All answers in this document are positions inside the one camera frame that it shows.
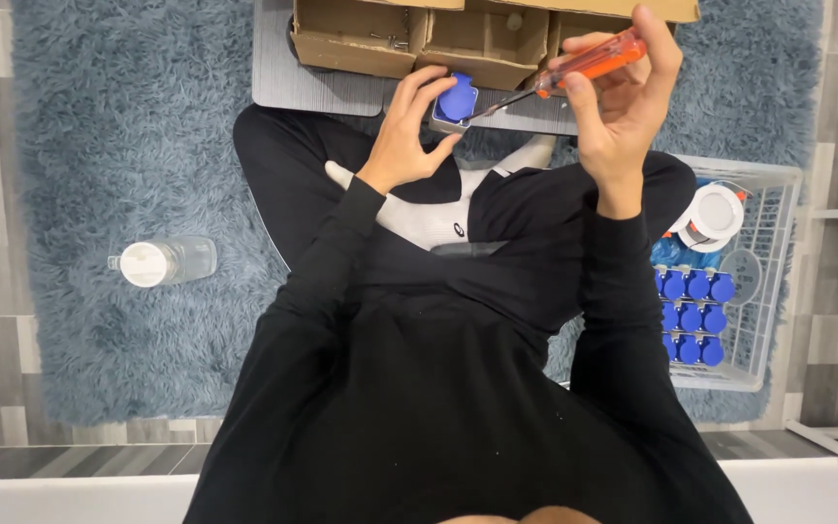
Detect person's left hand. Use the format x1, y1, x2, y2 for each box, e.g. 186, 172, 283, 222
355, 65, 464, 196

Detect person's right hand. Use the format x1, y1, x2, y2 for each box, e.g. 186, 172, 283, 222
548, 6, 684, 220

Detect grey socket with blue lid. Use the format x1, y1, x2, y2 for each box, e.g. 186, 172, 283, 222
430, 71, 480, 135

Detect orange handled screwdriver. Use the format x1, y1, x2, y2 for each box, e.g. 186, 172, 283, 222
463, 28, 647, 125

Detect white sock with logo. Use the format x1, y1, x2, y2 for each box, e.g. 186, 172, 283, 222
324, 160, 499, 253

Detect plain white sock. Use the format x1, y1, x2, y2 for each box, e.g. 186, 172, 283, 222
495, 134, 558, 176

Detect person's black trousers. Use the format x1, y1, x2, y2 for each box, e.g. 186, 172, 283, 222
233, 104, 697, 292

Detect white round ceiling lamp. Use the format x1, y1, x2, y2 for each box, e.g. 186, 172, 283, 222
668, 182, 747, 254

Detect small grey table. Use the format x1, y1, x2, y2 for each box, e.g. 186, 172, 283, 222
252, 0, 580, 136

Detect brown cardboard box with compartments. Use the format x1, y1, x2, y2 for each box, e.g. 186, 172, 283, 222
290, 0, 701, 92

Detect blue plastic bag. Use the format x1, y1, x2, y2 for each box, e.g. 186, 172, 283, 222
650, 236, 723, 271

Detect white plastic basket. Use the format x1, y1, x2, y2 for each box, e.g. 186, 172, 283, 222
561, 154, 804, 393

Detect grey round disc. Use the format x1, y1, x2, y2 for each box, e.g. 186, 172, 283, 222
719, 249, 763, 306

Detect group of blue lidded sockets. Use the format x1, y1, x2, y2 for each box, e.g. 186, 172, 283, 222
653, 265, 738, 367

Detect clear plastic bottle white cap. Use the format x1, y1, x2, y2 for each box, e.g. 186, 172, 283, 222
108, 236, 218, 288

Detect blue shaggy rug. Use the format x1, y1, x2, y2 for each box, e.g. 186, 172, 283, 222
12, 0, 824, 426

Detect person's black sweater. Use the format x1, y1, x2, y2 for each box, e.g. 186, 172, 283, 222
182, 175, 755, 524

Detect white metal bar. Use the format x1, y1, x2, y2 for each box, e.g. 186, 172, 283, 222
786, 420, 838, 479

